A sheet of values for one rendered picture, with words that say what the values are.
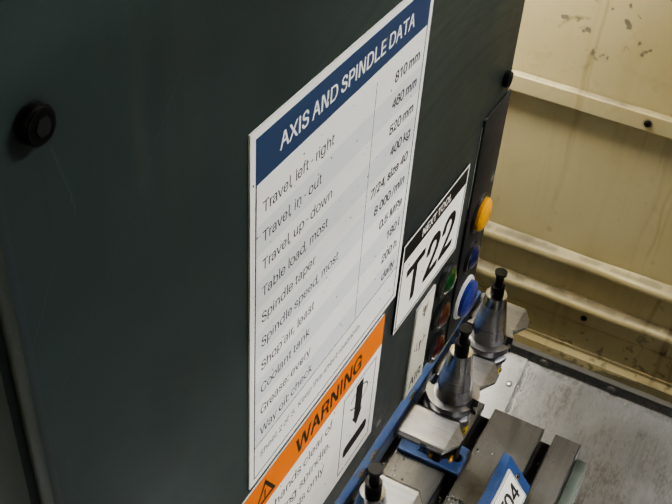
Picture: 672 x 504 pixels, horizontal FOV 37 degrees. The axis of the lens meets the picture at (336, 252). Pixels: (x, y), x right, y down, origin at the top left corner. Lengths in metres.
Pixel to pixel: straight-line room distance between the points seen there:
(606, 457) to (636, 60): 0.66
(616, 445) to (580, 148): 0.51
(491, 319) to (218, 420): 0.82
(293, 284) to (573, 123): 1.09
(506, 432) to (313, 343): 1.11
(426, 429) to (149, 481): 0.78
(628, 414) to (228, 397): 1.37
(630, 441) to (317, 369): 1.26
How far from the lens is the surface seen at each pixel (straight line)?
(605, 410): 1.74
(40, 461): 0.32
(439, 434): 1.14
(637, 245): 1.57
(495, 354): 1.23
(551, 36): 1.43
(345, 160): 0.43
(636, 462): 1.72
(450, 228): 0.65
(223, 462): 0.44
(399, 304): 0.60
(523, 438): 1.58
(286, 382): 0.47
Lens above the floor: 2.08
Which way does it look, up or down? 40 degrees down
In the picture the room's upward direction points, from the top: 4 degrees clockwise
